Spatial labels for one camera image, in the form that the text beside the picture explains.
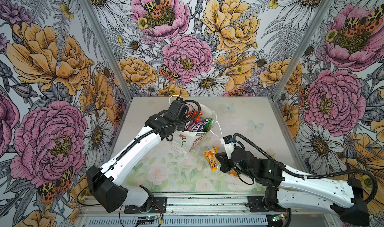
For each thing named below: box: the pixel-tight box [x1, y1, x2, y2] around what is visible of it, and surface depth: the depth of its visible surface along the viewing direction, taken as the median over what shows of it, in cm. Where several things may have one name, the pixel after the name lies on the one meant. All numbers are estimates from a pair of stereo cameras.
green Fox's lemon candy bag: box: [203, 118, 213, 132], surface depth 85 cm
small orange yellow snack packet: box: [202, 146, 220, 173], surface depth 73 cm
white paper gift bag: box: [172, 104, 217, 154], surface depth 83 cm
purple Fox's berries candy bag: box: [185, 119, 207, 132], surface depth 83 cm
